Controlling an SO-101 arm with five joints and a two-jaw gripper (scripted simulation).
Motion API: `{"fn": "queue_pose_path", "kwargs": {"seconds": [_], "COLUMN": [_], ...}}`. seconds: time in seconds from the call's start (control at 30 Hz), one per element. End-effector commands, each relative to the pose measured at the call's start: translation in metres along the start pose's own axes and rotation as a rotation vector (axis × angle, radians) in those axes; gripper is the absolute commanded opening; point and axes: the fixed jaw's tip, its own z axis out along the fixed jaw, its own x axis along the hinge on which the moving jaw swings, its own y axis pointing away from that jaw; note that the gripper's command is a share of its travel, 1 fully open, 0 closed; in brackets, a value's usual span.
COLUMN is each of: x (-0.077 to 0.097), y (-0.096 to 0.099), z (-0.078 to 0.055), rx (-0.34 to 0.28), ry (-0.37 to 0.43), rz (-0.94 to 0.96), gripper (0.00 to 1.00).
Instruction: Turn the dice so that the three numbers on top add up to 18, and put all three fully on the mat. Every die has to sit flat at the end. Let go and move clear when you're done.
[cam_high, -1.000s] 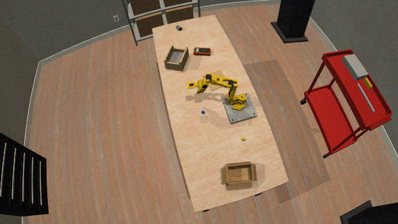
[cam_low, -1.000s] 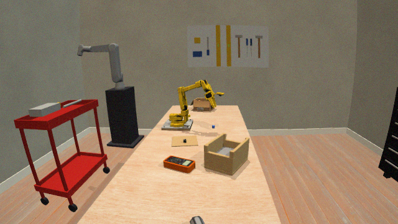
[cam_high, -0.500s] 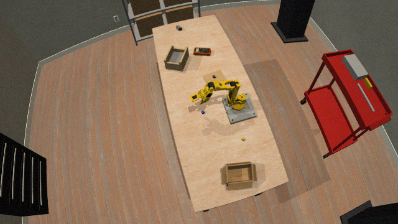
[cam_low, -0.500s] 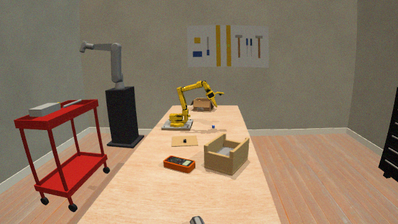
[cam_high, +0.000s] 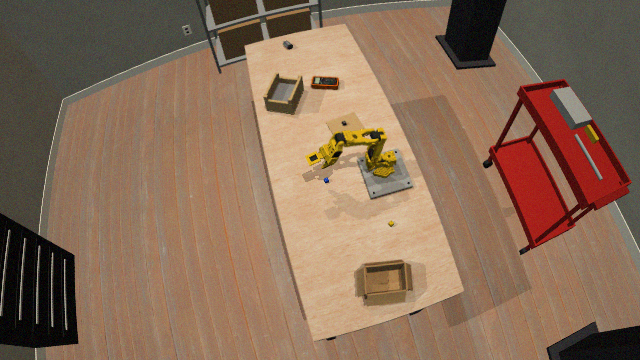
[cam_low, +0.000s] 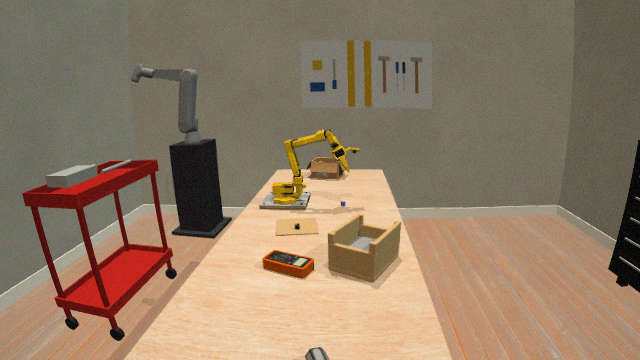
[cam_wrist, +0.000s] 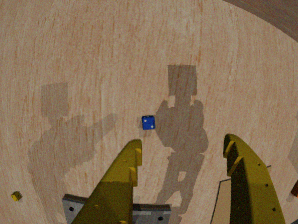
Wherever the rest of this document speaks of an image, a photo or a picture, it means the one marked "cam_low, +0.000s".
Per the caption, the tan flat mat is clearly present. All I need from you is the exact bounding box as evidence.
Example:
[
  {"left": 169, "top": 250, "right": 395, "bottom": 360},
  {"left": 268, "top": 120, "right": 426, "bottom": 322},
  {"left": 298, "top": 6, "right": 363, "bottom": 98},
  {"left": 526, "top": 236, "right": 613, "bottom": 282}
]
[{"left": 276, "top": 218, "right": 319, "bottom": 236}]

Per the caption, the orange digital multimeter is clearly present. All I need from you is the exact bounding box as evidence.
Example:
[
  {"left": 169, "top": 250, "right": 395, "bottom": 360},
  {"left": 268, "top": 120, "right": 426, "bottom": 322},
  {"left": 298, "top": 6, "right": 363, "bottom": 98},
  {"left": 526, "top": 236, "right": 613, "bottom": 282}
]
[{"left": 263, "top": 250, "right": 314, "bottom": 278}]

